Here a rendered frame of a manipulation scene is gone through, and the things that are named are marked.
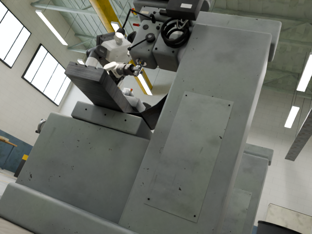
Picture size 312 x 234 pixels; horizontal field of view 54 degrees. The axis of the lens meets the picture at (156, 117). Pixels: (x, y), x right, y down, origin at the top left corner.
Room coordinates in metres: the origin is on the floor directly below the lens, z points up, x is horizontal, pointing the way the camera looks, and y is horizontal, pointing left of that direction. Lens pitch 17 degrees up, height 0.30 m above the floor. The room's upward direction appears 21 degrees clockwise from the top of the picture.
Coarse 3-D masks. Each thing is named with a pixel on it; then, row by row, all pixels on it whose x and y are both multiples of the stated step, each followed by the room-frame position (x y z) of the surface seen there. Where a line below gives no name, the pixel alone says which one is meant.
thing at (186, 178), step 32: (192, 32) 1.74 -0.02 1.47; (224, 32) 1.66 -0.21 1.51; (256, 32) 1.60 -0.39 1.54; (192, 64) 1.71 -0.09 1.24; (224, 64) 1.64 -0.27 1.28; (256, 64) 1.58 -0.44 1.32; (192, 96) 1.68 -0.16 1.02; (224, 96) 1.62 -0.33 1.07; (256, 96) 1.71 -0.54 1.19; (160, 128) 1.73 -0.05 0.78; (192, 128) 1.66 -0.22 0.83; (224, 128) 1.60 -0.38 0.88; (160, 160) 1.70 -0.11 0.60; (192, 160) 1.64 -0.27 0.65; (224, 160) 1.58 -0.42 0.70; (160, 192) 1.68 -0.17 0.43; (192, 192) 1.62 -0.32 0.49; (224, 192) 1.57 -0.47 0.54; (128, 224) 1.72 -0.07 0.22; (160, 224) 1.66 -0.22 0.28; (192, 224) 1.60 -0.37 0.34
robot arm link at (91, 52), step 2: (92, 48) 2.39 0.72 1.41; (94, 48) 2.36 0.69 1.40; (88, 50) 2.43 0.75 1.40; (90, 50) 2.40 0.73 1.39; (92, 50) 2.38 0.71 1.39; (94, 50) 2.36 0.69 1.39; (88, 52) 2.42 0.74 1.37; (90, 52) 2.41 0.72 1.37; (92, 52) 2.37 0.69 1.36; (94, 52) 2.36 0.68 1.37; (88, 54) 2.43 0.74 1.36; (90, 54) 2.37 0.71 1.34; (92, 54) 2.36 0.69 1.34; (94, 54) 2.36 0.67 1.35; (96, 54) 2.36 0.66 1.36; (88, 56) 2.45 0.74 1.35; (90, 56) 2.36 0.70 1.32; (92, 56) 2.36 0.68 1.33; (94, 56) 2.36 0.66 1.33; (96, 56) 2.36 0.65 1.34; (98, 56) 2.40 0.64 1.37; (96, 58) 2.37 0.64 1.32; (98, 58) 2.39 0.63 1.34; (98, 60) 2.40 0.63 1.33
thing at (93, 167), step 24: (48, 120) 2.08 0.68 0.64; (72, 120) 2.01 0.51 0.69; (48, 144) 2.05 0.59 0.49; (72, 144) 1.99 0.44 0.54; (96, 144) 1.93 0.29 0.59; (120, 144) 1.87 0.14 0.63; (144, 144) 1.82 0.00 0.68; (24, 168) 2.08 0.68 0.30; (48, 168) 2.02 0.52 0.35; (72, 168) 1.96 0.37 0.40; (96, 168) 1.91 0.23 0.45; (120, 168) 1.85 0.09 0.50; (48, 192) 1.99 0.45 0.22; (72, 192) 1.93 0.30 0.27; (96, 192) 1.88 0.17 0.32; (120, 192) 1.83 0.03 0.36; (120, 216) 1.81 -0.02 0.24
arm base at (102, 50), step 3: (99, 45) 2.35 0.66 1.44; (90, 48) 2.45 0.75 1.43; (96, 48) 2.34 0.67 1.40; (99, 48) 2.36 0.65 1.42; (102, 48) 2.38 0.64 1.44; (105, 48) 2.40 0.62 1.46; (96, 51) 2.35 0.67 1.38; (99, 51) 2.36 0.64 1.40; (102, 51) 2.38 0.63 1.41; (105, 51) 2.40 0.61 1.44; (87, 54) 2.44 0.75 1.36; (99, 54) 2.37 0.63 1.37; (102, 54) 2.38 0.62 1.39; (105, 54) 2.41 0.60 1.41; (87, 57) 2.46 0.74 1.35; (99, 57) 2.44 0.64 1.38; (102, 57) 2.40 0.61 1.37; (105, 57) 2.41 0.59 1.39
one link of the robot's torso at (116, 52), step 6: (102, 36) 2.50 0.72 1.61; (108, 36) 2.51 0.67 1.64; (96, 42) 2.56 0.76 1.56; (102, 42) 2.48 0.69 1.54; (108, 42) 2.45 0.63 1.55; (114, 42) 2.46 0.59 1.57; (126, 42) 2.48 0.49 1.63; (108, 48) 2.42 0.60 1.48; (114, 48) 2.40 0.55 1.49; (120, 48) 2.43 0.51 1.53; (126, 48) 2.46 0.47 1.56; (108, 54) 2.44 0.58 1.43; (114, 54) 2.42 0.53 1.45; (120, 54) 2.45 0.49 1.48; (126, 54) 2.49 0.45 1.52; (102, 60) 2.60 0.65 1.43; (108, 60) 2.48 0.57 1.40; (114, 60) 2.47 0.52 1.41; (120, 60) 2.50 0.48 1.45; (126, 60) 2.55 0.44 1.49; (102, 66) 2.67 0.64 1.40
